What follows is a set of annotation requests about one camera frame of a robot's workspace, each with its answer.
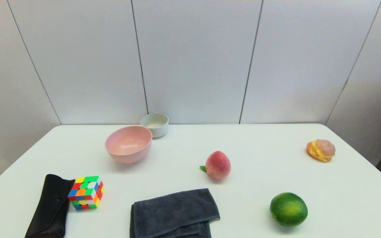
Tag black glasses case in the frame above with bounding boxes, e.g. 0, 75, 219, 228
24, 174, 76, 238

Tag pink bowl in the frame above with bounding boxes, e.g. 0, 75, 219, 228
105, 125, 152, 164

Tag pink peach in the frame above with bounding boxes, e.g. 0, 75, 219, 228
199, 151, 232, 181

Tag multicoloured puzzle cube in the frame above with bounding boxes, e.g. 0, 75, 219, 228
67, 176, 105, 210

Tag dark grey folded towel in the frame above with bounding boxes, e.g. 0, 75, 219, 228
129, 188, 221, 238

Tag green lime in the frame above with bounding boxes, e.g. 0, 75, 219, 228
270, 192, 309, 227

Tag cream puff pastry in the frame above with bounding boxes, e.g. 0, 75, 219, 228
307, 139, 336, 163

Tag small white bowl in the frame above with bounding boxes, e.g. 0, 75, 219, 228
140, 113, 169, 139

